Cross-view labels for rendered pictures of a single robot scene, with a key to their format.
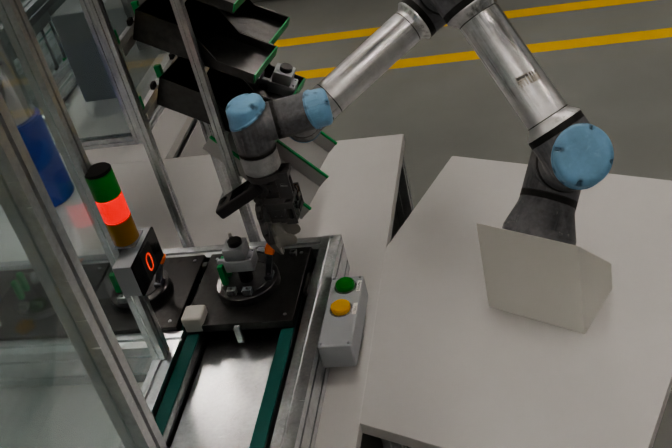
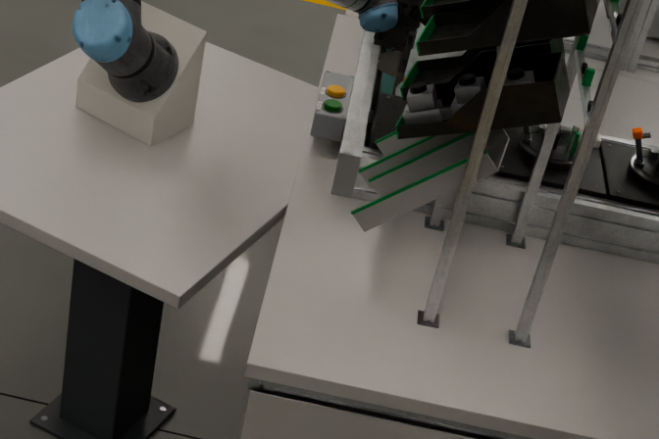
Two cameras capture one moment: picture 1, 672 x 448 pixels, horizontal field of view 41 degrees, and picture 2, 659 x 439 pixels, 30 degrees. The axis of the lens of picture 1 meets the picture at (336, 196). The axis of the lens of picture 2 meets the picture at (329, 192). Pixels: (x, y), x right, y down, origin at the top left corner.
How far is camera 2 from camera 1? 3.79 m
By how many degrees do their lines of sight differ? 113
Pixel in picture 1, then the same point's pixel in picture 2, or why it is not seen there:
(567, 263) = not seen: hidden behind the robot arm
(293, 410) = (368, 48)
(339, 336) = (335, 76)
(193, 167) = (607, 414)
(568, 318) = not seen: hidden behind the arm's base
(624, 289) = (64, 103)
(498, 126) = not seen: outside the picture
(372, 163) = (301, 321)
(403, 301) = (275, 150)
